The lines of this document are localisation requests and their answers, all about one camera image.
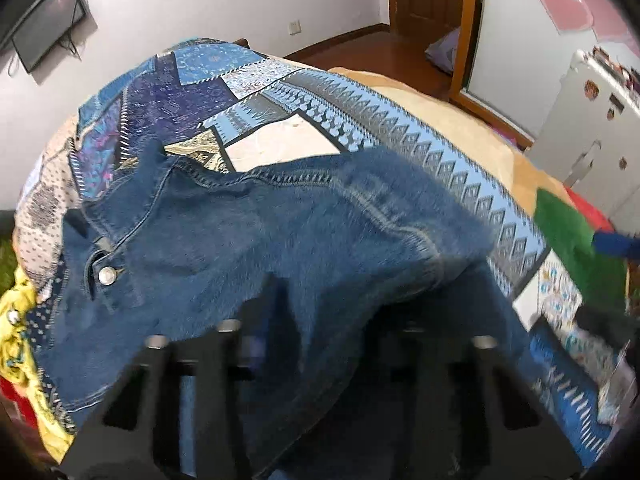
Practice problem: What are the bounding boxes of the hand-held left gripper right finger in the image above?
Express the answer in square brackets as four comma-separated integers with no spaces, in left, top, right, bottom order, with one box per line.
[369,304,585,480]

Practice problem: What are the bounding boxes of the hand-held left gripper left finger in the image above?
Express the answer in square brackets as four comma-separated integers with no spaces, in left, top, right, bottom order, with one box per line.
[59,271,302,480]

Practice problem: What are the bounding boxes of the blue denim jeans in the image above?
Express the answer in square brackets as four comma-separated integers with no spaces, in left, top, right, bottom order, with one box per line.
[34,135,591,480]

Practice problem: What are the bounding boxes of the bright blue cloth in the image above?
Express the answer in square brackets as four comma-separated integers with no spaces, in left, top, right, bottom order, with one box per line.
[592,230,640,259]

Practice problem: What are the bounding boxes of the green cloth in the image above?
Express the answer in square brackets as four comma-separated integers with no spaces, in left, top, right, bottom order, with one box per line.
[532,187,631,312]

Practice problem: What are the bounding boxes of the white cabinet with stickers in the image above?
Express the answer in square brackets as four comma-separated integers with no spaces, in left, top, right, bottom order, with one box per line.
[529,47,640,237]

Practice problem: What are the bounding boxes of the tan fleece blanket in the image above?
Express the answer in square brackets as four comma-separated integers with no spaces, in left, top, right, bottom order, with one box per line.
[327,66,576,211]

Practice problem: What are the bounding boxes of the blue patchwork printed blanket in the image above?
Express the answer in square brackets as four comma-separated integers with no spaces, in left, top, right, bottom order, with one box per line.
[12,36,632,467]

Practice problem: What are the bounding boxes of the yellow printed cloth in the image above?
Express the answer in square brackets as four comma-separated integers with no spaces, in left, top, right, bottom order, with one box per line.
[0,265,77,462]

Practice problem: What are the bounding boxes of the dark red cloth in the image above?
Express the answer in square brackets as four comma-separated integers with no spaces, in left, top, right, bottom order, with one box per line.
[0,374,47,433]

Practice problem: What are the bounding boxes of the wooden-framed white sliding wardrobe door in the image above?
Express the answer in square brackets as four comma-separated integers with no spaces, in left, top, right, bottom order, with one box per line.
[449,0,640,152]

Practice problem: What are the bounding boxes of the purple cloth bundle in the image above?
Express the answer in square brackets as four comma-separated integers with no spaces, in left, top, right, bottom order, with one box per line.
[425,27,461,77]

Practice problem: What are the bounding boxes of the black television cable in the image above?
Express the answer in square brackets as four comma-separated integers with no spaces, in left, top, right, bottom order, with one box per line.
[61,30,84,62]

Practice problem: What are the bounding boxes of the wall-mounted black television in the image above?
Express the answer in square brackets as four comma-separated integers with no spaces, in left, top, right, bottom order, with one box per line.
[11,0,90,74]

